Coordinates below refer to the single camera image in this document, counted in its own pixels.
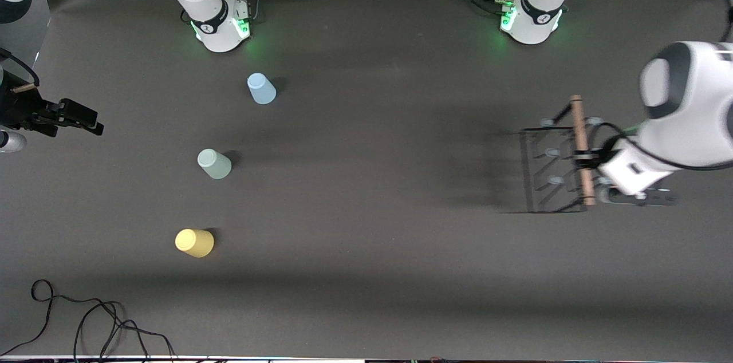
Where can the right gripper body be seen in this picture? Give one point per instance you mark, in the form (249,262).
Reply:
(18,105)

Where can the pale green plastic cup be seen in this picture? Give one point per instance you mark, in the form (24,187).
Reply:
(215,164)

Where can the yellow plastic cup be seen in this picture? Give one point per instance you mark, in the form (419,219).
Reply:
(194,243)

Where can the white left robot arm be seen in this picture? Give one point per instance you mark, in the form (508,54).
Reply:
(698,105)

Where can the light blue plastic cup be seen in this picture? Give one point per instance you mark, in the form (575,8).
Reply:
(261,89)

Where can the dark grey table mat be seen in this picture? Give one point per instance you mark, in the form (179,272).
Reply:
(401,208)

